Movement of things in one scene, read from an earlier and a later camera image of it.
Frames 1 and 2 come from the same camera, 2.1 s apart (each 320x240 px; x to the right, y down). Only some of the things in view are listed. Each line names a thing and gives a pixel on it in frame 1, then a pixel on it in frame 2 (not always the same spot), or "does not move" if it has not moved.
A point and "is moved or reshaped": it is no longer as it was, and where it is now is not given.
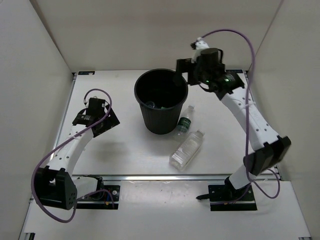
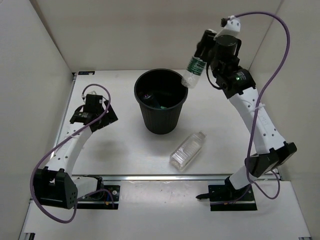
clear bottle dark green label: x=184 y=122 is moved or reshaped
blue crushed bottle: x=150 y=103 -> x=146 y=96
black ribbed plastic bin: x=161 y=100 does not move
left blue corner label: x=86 y=72 does not move
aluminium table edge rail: x=165 y=177 does not move
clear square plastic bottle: x=185 y=149 does not move
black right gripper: x=185 y=65 -> x=204 y=47
